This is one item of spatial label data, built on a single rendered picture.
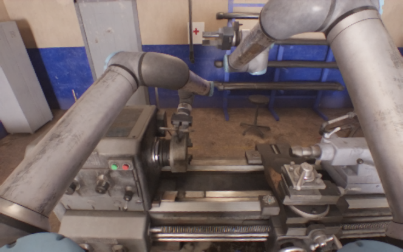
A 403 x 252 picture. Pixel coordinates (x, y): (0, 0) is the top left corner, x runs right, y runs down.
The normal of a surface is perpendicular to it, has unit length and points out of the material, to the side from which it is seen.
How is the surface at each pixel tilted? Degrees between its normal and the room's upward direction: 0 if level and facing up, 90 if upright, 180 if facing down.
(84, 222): 32
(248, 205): 36
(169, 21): 90
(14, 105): 90
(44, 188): 62
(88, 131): 69
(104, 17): 90
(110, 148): 45
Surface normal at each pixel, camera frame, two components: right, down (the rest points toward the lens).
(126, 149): 0.00, -0.25
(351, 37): -0.82, -0.13
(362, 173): 0.00, 0.11
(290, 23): -0.44, 0.79
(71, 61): 0.00, 0.50
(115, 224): 0.00, -0.47
